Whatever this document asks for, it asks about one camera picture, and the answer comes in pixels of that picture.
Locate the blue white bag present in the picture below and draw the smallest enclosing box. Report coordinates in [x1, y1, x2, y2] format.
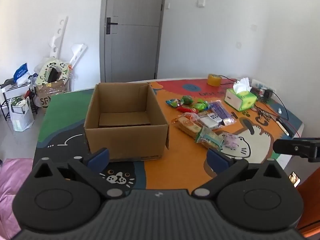
[13, 63, 30, 82]

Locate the black cable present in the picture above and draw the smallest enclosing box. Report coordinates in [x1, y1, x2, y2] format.
[219, 74, 290, 120]

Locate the taped brown cardboard box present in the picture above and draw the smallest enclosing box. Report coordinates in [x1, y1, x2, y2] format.
[34, 79, 67, 108]

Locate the black door handle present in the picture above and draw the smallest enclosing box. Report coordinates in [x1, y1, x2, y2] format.
[106, 17, 118, 35]

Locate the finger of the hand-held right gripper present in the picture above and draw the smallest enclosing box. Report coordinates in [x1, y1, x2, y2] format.
[272, 137, 320, 163]

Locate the bunch of keys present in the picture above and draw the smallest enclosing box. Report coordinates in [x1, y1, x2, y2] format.
[253, 106, 273, 121]

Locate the blue snack packet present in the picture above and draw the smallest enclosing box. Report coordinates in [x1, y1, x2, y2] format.
[166, 98, 184, 108]

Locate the small purple white snack packet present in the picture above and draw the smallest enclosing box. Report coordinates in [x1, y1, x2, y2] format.
[221, 133, 241, 151]

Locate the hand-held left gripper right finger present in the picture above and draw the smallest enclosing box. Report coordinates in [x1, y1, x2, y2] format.
[191, 148, 287, 200]

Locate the black shelf rack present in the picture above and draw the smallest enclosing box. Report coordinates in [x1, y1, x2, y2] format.
[0, 81, 38, 121]

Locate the red cable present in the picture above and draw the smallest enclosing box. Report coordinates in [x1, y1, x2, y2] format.
[260, 99, 301, 133]

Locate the white black pen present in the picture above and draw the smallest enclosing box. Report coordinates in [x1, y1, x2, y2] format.
[276, 117, 296, 137]

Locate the colourful printed table mat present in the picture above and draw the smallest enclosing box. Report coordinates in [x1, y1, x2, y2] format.
[33, 77, 305, 191]

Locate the white black snack packet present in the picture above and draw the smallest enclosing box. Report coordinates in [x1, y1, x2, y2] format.
[199, 112, 225, 131]

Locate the short white plastic board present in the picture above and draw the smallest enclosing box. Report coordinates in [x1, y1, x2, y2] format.
[67, 43, 88, 66]

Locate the black power adapter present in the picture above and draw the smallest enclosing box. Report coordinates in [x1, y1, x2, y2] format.
[260, 89, 275, 101]

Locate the green white snack packet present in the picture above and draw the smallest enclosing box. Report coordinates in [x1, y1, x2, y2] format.
[195, 127, 225, 151]

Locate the green tissue box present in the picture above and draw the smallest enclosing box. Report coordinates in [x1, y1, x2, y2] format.
[224, 77, 258, 112]

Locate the white shopping bag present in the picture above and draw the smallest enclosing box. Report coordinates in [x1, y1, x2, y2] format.
[9, 96, 35, 132]

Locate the yellow tape roll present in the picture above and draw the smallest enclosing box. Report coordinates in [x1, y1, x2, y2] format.
[207, 73, 223, 86]

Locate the red snack packet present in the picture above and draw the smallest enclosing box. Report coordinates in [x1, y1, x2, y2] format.
[177, 106, 198, 114]

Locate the pink blanket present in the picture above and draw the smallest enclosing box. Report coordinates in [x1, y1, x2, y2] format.
[0, 158, 35, 240]

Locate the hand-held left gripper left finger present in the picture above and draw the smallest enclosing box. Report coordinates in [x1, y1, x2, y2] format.
[32, 148, 127, 200]

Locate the grey door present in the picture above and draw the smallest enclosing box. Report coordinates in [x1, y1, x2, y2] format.
[99, 0, 167, 83]

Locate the panda print toilet seat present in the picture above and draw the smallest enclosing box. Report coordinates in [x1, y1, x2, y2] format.
[35, 58, 71, 86]

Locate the white power strip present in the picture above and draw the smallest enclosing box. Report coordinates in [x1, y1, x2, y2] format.
[251, 79, 276, 96]

